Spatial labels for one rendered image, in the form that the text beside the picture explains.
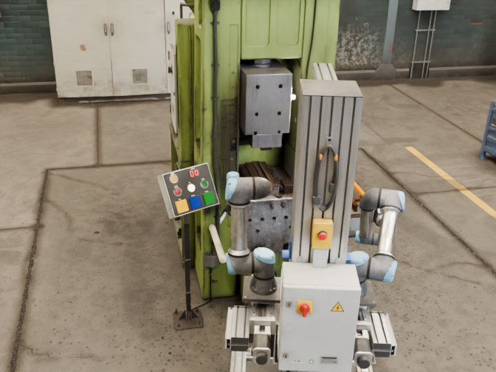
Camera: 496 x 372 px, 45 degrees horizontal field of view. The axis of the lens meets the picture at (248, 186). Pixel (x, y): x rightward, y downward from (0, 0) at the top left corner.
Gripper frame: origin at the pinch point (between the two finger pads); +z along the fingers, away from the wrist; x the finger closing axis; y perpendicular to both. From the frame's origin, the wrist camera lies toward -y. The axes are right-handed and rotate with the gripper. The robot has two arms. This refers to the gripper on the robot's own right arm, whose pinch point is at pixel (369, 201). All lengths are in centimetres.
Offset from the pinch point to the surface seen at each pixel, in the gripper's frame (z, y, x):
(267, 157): 84, 1, -49
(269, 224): 30, 28, -59
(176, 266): 98, 100, -119
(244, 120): 38, -46, -76
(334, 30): 51, -100, -15
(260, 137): 36, -34, -65
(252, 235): 30, 35, -71
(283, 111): 36, -52, -51
